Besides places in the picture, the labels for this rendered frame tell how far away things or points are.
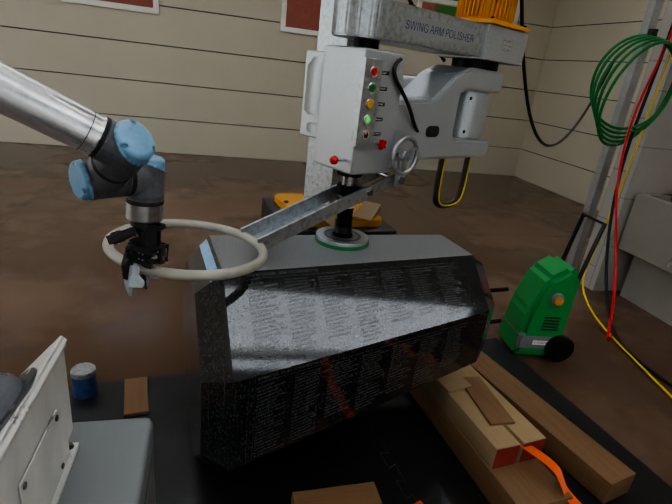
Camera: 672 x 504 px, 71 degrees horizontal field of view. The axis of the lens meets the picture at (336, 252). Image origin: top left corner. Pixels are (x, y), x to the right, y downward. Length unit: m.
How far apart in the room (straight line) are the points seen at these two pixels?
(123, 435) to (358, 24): 1.33
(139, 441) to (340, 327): 0.84
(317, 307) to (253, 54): 6.26
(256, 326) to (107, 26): 6.52
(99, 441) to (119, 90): 6.95
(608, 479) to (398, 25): 1.88
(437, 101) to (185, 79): 5.93
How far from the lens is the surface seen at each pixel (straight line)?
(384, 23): 1.70
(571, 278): 3.00
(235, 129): 7.65
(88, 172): 1.16
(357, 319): 1.64
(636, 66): 3.98
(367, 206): 2.57
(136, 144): 1.07
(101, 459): 0.95
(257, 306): 1.54
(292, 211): 1.77
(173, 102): 7.63
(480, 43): 2.12
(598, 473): 2.33
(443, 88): 2.01
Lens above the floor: 1.50
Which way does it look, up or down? 21 degrees down
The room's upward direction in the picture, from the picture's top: 7 degrees clockwise
